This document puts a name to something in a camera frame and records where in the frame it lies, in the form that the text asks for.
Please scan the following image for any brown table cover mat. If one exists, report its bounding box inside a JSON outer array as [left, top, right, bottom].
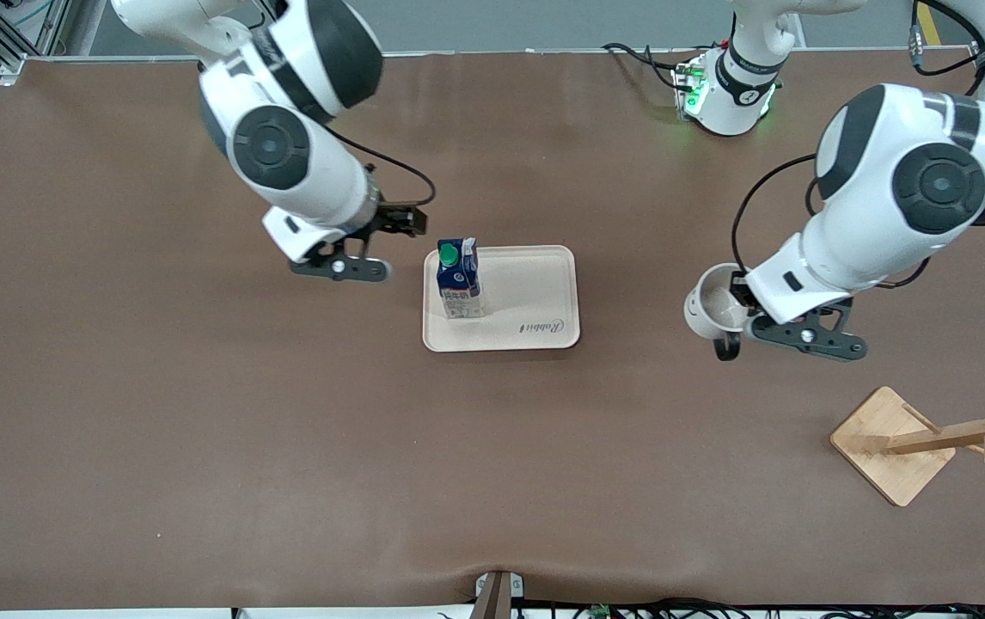
[[0, 50, 985, 613]]

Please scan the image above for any blue and white milk carton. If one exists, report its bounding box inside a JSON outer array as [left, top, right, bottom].
[[435, 237, 486, 320]]

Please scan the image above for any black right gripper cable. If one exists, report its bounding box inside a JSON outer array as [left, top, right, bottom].
[[329, 133, 438, 209]]

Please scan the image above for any black arm base cable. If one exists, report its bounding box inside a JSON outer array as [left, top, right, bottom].
[[603, 41, 684, 89]]

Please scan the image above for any wooden cup hanging rack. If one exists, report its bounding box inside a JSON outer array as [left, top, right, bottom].
[[830, 380, 985, 507]]

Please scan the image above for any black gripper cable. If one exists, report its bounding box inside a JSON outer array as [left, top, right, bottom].
[[329, 133, 438, 209], [731, 153, 822, 276]]

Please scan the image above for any white mug with black handle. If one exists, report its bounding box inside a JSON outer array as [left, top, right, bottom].
[[683, 262, 753, 362]]

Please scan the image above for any cream tray with rabbit print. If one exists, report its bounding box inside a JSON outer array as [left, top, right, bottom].
[[422, 245, 581, 353]]

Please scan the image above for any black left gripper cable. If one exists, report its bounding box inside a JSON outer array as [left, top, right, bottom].
[[731, 153, 822, 276]]

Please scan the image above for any metal table edge bracket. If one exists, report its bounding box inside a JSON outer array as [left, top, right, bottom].
[[474, 570, 525, 619]]

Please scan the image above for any black upper arm cable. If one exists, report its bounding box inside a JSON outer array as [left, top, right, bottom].
[[909, 0, 985, 78]]

